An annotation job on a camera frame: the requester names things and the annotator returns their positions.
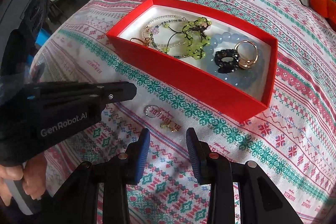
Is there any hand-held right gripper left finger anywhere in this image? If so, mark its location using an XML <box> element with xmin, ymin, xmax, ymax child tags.
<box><xmin>49</xmin><ymin>128</ymin><xmax>151</xmax><ymax>224</ymax></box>

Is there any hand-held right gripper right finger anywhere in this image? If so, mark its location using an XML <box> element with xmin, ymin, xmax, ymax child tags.
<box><xmin>186</xmin><ymin>127</ymin><xmax>302</xmax><ymax>224</ymax></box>

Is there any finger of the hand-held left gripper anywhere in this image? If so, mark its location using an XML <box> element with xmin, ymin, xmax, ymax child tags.
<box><xmin>34</xmin><ymin>81</ymin><xmax>137</xmax><ymax>109</ymax></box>

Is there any silver ring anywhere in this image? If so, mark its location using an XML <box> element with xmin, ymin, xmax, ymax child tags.
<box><xmin>144</xmin><ymin>105</ymin><xmax>158</xmax><ymax>118</ymax></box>

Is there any gold bead earring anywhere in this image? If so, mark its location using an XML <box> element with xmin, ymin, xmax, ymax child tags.
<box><xmin>160</xmin><ymin>123</ymin><xmax>179</xmax><ymax>133</ymax></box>

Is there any red cardboard box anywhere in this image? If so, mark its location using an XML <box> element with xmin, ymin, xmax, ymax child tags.
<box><xmin>106</xmin><ymin>0</ymin><xmax>278</xmax><ymax>119</ymax></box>

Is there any clear bead bracelet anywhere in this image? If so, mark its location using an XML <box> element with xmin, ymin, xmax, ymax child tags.
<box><xmin>142</xmin><ymin>15</ymin><xmax>189</xmax><ymax>58</ymax></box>

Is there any black beaded ring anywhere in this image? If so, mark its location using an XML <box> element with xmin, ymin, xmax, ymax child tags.
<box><xmin>215</xmin><ymin>49</ymin><xmax>240</xmax><ymax>73</ymax></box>

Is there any green bead corded bracelet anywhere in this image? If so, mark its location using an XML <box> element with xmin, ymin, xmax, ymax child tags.
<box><xmin>161</xmin><ymin>18</ymin><xmax>212</xmax><ymax>59</ymax></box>

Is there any pale blue bead bracelet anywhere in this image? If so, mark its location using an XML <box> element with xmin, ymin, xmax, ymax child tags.
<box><xmin>202</xmin><ymin>32</ymin><xmax>265</xmax><ymax>83</ymax></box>

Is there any person's left hand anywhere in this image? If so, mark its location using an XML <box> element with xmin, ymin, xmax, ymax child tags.
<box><xmin>0</xmin><ymin>153</ymin><xmax>47</xmax><ymax>201</ymax></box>

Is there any blue plastic stool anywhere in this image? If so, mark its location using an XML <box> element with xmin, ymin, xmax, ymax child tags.
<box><xmin>35</xmin><ymin>30</ymin><xmax>51</xmax><ymax>46</ymax></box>

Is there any patterned bed sheet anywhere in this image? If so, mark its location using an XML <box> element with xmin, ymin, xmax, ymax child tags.
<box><xmin>29</xmin><ymin>0</ymin><xmax>336</xmax><ymax>224</ymax></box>

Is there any orange plush toy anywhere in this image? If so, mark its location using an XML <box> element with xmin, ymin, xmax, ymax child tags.
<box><xmin>310</xmin><ymin>0</ymin><xmax>336</xmax><ymax>20</ymax></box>

